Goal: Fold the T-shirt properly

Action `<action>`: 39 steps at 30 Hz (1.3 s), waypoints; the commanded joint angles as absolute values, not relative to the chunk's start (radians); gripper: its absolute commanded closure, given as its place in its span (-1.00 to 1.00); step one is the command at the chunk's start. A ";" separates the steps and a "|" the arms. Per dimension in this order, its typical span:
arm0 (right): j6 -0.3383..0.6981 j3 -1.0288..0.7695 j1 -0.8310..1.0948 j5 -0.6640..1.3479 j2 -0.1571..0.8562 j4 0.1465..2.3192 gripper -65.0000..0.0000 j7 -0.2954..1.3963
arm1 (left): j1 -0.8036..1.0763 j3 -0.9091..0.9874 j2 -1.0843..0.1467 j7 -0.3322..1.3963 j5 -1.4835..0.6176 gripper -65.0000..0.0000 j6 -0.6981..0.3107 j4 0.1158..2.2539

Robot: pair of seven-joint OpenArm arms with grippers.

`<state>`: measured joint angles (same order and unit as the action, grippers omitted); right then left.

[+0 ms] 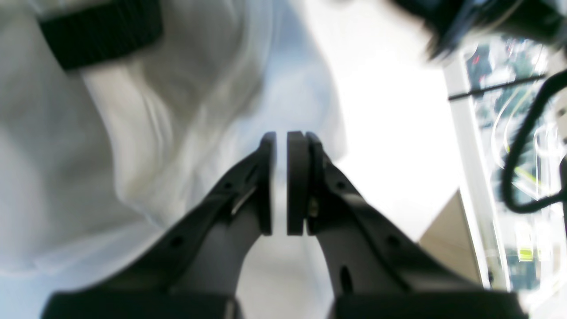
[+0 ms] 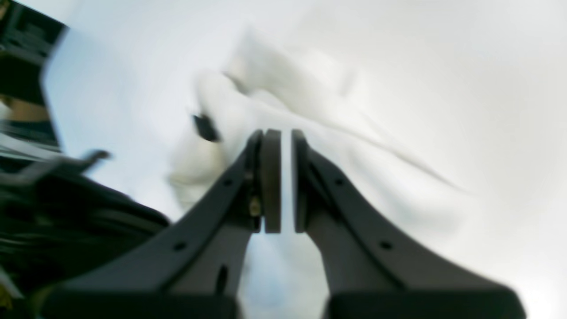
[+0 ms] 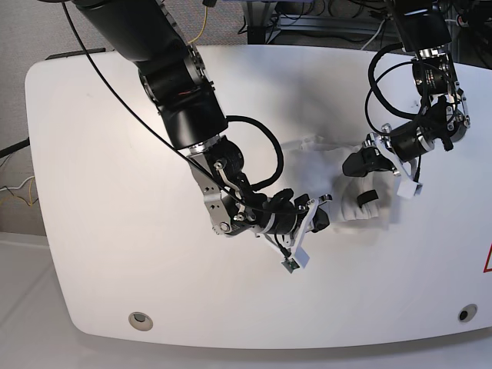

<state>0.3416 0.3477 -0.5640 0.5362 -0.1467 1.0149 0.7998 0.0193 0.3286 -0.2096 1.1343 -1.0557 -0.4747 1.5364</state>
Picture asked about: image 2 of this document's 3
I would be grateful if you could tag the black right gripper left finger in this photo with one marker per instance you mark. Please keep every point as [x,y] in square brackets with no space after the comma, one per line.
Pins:
[190,270]

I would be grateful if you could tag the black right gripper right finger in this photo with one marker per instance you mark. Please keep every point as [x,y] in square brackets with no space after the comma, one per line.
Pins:
[373,269]

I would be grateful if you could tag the white printed T-shirt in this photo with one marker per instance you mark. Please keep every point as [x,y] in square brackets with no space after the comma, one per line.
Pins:
[261,84]

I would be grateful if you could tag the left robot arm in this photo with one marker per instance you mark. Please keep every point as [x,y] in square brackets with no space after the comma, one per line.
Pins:
[57,223]

